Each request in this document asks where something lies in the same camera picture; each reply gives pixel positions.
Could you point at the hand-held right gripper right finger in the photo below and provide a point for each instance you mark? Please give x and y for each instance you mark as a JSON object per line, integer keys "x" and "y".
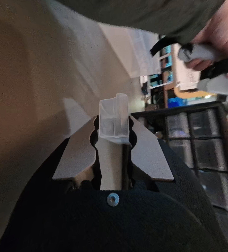
{"x": 151, "y": 157}

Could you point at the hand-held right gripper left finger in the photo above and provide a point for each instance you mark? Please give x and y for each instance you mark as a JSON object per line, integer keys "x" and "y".
{"x": 76, "y": 157}

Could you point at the black drawer cabinet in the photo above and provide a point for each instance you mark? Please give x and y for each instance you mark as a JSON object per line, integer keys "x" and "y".
{"x": 147, "y": 117}

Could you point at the small clear plastic drawer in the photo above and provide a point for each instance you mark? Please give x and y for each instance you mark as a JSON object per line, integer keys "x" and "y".
{"x": 110, "y": 118}

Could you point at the large clear plastic bin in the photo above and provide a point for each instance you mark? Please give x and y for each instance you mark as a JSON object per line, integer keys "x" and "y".
{"x": 143, "y": 59}

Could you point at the set of clear cabinet drawers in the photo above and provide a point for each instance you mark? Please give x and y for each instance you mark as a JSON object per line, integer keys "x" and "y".
{"x": 204, "y": 149}

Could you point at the person's left hand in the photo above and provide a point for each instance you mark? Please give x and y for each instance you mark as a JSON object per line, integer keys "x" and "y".
{"x": 224, "y": 35}

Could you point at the blue storage bin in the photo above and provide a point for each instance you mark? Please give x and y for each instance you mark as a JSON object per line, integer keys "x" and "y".
{"x": 177, "y": 102}

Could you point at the person's dark green shirt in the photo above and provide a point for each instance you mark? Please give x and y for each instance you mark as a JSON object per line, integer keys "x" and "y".
{"x": 145, "y": 11}

